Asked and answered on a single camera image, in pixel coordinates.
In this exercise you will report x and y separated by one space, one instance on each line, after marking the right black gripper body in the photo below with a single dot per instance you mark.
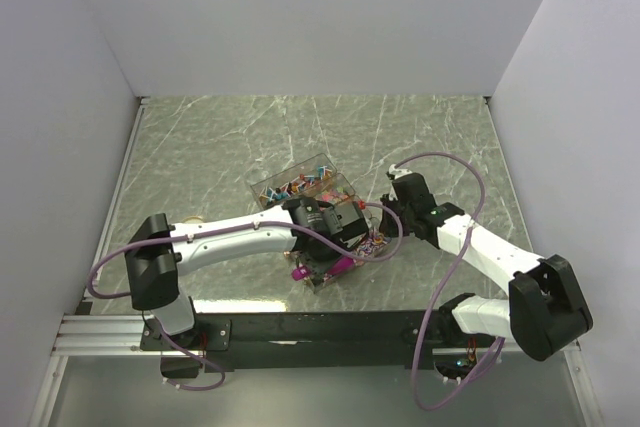
405 214

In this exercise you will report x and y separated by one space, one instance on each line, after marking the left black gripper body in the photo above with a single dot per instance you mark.
324 255

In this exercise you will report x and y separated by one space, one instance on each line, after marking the magenta plastic scoop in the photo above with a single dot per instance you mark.
318 273

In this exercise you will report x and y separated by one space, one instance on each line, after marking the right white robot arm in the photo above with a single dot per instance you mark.
545 309

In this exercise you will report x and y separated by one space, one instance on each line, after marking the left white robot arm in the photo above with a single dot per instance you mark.
163 252

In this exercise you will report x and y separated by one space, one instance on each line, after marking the clear compartment candy box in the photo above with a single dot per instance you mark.
318 178

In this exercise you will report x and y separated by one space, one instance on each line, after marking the black base beam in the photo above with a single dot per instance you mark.
302 340

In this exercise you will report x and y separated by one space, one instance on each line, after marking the white gold jar lid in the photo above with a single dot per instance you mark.
193 220

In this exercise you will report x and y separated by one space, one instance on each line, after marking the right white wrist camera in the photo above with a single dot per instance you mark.
394 172

